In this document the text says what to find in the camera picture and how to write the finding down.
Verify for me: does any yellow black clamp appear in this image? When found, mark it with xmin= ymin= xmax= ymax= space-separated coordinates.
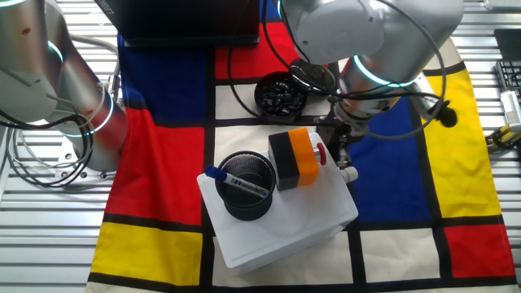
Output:
xmin=486 ymin=124 xmax=521 ymax=150

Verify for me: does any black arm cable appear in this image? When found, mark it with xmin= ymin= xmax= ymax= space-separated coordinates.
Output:
xmin=225 ymin=0 xmax=326 ymax=125

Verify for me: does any black mesh pen cup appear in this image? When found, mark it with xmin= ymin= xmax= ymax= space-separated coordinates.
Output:
xmin=214 ymin=150 xmax=277 ymax=222

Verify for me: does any black keyboard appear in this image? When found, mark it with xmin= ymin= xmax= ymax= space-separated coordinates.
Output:
xmin=495 ymin=60 xmax=521 ymax=91

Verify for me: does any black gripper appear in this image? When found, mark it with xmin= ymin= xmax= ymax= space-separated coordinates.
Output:
xmin=317 ymin=117 xmax=353 ymax=168

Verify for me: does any silver camera mounting bracket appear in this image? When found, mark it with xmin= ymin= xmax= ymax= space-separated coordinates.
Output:
xmin=410 ymin=72 xmax=443 ymax=119

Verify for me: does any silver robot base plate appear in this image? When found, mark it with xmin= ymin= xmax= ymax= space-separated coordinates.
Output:
xmin=54 ymin=138 xmax=119 ymax=182

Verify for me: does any black base cable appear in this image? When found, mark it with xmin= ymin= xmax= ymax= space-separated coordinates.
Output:
xmin=0 ymin=103 xmax=97 ymax=189

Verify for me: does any black flat device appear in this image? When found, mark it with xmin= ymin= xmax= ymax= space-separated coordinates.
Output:
xmin=494 ymin=28 xmax=521 ymax=62

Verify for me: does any colour block tablecloth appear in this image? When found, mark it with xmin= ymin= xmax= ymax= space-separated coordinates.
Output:
xmin=85 ymin=0 xmax=520 ymax=293

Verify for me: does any blue capped marker pen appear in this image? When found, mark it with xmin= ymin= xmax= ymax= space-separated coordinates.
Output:
xmin=204 ymin=165 xmax=269 ymax=199

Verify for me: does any black bowl of black stones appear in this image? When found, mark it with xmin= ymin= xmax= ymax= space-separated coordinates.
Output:
xmin=254 ymin=71 xmax=309 ymax=125

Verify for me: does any grey laptop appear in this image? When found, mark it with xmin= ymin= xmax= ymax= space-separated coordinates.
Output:
xmin=94 ymin=0 xmax=261 ymax=48

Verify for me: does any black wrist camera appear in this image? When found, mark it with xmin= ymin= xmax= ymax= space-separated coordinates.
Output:
xmin=437 ymin=101 xmax=459 ymax=128

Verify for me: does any glossy black round lid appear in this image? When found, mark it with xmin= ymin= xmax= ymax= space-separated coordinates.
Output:
xmin=288 ymin=56 xmax=337 ymax=98

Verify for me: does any thick white cable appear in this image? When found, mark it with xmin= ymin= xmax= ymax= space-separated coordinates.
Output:
xmin=68 ymin=34 xmax=122 ymax=103

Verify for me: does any white plastic drawer cabinet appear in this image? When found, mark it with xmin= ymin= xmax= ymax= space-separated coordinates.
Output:
xmin=196 ymin=132 xmax=360 ymax=274

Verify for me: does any orange black button box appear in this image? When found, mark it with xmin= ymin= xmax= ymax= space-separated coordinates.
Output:
xmin=267 ymin=127 xmax=328 ymax=192

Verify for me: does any silver depth camera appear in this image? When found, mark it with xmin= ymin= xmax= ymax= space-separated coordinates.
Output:
xmin=484 ymin=0 xmax=521 ymax=11
xmin=499 ymin=90 xmax=521 ymax=125

